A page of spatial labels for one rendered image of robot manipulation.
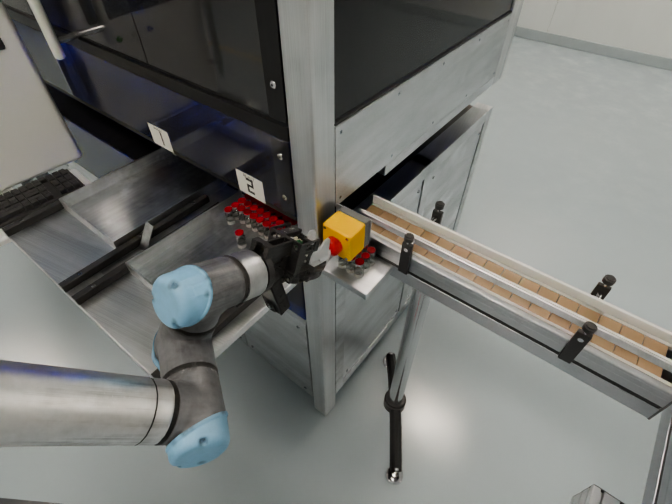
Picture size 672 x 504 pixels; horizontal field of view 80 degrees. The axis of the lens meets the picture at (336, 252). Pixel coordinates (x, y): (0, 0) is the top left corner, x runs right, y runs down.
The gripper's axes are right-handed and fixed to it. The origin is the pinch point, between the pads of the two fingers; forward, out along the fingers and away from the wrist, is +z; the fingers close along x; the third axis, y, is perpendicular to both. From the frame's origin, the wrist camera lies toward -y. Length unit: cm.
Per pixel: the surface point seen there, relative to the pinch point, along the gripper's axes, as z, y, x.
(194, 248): -4.0, -14.2, 32.6
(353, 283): 9.7, -8.0, -3.9
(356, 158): 11.8, 17.4, 5.6
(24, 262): 14, -103, 182
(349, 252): 3.8, 1.3, -3.5
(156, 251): -10.7, -15.9, 37.6
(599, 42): 458, 117, 22
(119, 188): -2, -13, 68
